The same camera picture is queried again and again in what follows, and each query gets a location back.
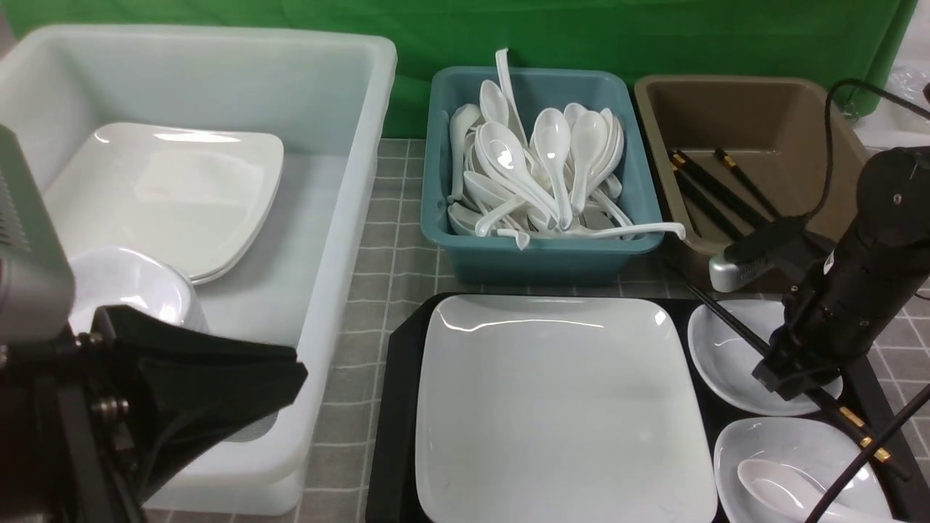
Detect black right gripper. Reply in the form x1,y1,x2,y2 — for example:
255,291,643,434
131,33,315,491
753,147,928,400

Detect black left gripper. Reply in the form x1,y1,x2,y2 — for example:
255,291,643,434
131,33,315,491
2,305,308,522

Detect small white bowl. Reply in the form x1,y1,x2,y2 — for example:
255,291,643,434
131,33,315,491
687,300,818,417
713,417,858,522

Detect large white square plate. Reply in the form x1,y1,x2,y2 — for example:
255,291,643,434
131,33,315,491
414,295,718,522

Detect stack of white bowls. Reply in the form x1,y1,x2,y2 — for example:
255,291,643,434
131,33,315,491
69,247,210,333

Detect white square plates in tub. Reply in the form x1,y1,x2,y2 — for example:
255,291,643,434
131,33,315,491
44,122,283,283

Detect brown plastic bin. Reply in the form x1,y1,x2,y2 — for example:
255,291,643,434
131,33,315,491
634,76,868,291

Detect green cloth backdrop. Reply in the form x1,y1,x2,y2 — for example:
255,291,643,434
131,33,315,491
2,1,916,138

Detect grey checked tablecloth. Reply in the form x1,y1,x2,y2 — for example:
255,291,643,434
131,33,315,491
145,138,930,523

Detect teal plastic bin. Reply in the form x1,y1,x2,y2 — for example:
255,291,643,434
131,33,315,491
421,67,664,285

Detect large white plastic tub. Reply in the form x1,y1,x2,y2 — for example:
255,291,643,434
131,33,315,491
1,25,397,516

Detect white spoon standing upright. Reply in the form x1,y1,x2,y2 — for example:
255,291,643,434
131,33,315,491
495,49,528,149

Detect right wrist camera black silver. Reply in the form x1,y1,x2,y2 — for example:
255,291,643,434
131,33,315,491
708,216,836,293

